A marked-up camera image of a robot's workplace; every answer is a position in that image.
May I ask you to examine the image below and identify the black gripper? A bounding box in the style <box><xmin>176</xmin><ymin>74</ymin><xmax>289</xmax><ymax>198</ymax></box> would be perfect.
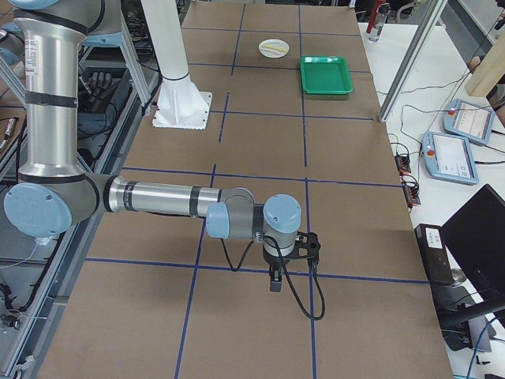
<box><xmin>263</xmin><ymin>252</ymin><xmax>282</xmax><ymax>292</ymax></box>

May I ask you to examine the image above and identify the white round plate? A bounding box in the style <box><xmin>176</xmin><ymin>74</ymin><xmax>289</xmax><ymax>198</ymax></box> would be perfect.
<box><xmin>258</xmin><ymin>39</ymin><xmax>290</xmax><ymax>58</ymax></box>

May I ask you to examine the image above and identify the yellow plastic spoon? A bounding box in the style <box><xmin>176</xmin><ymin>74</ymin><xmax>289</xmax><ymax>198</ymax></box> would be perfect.
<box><xmin>262</xmin><ymin>44</ymin><xmax>289</xmax><ymax>53</ymax></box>

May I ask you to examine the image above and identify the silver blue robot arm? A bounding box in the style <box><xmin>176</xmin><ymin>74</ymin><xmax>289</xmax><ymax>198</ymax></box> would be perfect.
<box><xmin>4</xmin><ymin>1</ymin><xmax>301</xmax><ymax>291</ymax></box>

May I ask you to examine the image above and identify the black orange connector hub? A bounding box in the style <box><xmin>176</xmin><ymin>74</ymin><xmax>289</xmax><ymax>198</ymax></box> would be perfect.
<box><xmin>394</xmin><ymin>142</ymin><xmax>411</xmax><ymax>174</ymax></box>

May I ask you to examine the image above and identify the black computer box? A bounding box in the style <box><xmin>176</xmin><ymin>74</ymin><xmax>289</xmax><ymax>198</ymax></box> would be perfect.
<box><xmin>413</xmin><ymin>223</ymin><xmax>470</xmax><ymax>313</ymax></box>

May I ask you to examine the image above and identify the green plastic tray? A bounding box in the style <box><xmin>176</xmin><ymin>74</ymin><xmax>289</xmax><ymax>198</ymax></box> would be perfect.
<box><xmin>300</xmin><ymin>55</ymin><xmax>354</xmax><ymax>96</ymax></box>

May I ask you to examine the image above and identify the near blue teach pendant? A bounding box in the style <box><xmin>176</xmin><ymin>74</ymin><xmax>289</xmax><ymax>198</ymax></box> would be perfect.
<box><xmin>421</xmin><ymin>132</ymin><xmax>479</xmax><ymax>185</ymax></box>

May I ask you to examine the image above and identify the blue teach pendant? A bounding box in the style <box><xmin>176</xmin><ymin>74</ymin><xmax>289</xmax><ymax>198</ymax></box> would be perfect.
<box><xmin>443</xmin><ymin>99</ymin><xmax>496</xmax><ymax>146</ymax></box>
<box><xmin>421</xmin><ymin>132</ymin><xmax>479</xmax><ymax>185</ymax></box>

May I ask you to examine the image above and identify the far blue teach pendant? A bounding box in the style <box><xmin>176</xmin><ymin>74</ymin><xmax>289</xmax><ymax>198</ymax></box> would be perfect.
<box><xmin>443</xmin><ymin>99</ymin><xmax>496</xmax><ymax>146</ymax></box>

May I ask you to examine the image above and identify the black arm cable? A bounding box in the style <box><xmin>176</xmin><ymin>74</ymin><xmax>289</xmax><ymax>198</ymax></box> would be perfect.
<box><xmin>219</xmin><ymin>232</ymin><xmax>326</xmax><ymax>321</ymax></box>

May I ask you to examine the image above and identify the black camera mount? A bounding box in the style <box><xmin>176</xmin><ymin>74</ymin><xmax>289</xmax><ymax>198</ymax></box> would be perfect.
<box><xmin>289</xmin><ymin>231</ymin><xmax>320</xmax><ymax>276</ymax></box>

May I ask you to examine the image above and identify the white pedestal column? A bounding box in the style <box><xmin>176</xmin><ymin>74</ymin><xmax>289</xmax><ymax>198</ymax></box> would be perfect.
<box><xmin>141</xmin><ymin>0</ymin><xmax>212</xmax><ymax>130</ymax></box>

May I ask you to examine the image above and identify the aluminium frame post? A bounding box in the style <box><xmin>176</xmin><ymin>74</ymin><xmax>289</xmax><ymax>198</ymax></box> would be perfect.
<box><xmin>378</xmin><ymin>0</ymin><xmax>448</xmax><ymax>122</ymax></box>

